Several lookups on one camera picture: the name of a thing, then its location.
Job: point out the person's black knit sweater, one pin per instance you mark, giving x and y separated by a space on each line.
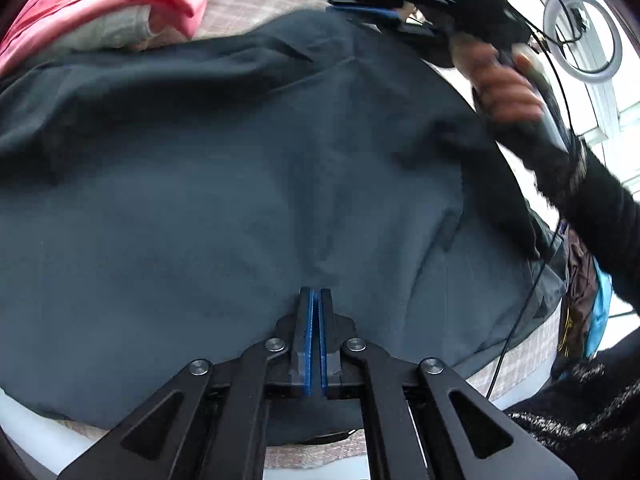
590 420

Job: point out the light grey folded garment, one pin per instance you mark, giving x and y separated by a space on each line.
110 30

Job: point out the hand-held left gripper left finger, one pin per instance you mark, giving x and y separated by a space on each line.
310 355

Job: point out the person's right hand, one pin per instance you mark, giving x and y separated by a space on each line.
500 92

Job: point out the bay window frame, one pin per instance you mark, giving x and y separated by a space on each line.
607 105

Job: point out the dark grey jacket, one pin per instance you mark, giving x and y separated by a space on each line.
225 185

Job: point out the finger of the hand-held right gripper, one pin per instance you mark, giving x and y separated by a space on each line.
400 27
370 2

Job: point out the pink plaid bed sheet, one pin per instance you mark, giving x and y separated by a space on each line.
280 5

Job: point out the person's right forearm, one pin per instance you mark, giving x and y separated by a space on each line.
600 210

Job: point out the blue cloth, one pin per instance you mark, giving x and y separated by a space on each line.
602 310

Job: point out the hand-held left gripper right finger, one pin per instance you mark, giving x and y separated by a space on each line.
324 355

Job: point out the brown garment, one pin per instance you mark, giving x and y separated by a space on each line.
577 300

